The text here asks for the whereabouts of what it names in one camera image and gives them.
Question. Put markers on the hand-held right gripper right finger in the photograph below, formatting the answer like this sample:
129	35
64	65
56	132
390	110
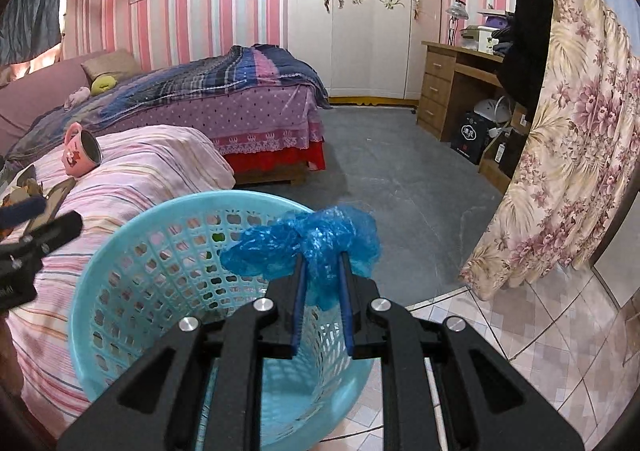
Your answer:
348	316

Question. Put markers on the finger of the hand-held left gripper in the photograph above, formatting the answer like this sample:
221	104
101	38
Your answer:
22	212
55	231

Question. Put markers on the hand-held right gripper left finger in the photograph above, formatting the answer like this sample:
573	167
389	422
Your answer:
299	311

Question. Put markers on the brown lumpy toy food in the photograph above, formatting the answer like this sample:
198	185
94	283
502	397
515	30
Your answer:
25	191

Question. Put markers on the blue plastic bag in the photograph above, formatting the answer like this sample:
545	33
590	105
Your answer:
320	236

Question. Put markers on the cyan plastic basket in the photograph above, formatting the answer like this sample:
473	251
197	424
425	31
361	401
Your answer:
150	251

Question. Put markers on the grey-brown phone case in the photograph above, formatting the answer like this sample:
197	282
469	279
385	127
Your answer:
60	193

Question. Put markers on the pink cartoon mug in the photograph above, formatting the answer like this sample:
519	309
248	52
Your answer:
75	156

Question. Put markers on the pink striped table cloth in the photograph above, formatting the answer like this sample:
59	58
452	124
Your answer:
150	166

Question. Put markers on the pink padded headboard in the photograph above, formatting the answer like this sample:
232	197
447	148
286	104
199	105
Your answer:
35	86

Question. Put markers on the pink plush toy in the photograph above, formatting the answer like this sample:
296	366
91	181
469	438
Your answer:
77	96

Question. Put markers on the yellow plush toy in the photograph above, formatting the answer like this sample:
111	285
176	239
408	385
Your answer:
104	83

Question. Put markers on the brown pillow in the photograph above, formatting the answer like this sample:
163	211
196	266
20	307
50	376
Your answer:
107	63

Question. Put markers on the bed with purple dotted sheet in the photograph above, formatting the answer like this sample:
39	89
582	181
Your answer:
260	116

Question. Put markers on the dark grey curtain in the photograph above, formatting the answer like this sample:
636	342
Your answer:
30	6

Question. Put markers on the black box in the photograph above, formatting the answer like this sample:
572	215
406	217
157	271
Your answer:
470	136

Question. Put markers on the purple blue plaid blanket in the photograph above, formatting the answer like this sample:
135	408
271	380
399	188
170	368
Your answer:
225	76

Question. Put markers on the cardboard box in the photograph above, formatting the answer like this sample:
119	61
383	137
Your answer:
510	151

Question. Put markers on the wooden desk with drawers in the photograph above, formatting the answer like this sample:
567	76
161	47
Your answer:
437	81

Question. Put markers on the white round appliance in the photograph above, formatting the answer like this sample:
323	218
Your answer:
492	110

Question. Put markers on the white wardrobe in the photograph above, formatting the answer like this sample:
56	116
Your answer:
360	41

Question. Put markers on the floral curtain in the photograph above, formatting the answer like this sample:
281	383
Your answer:
575	131

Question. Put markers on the white box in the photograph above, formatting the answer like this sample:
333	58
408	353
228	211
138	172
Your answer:
487	38

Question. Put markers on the desk lamp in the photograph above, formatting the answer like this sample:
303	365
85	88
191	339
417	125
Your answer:
456	11

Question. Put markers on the black coat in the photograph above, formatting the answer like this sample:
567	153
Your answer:
530	31

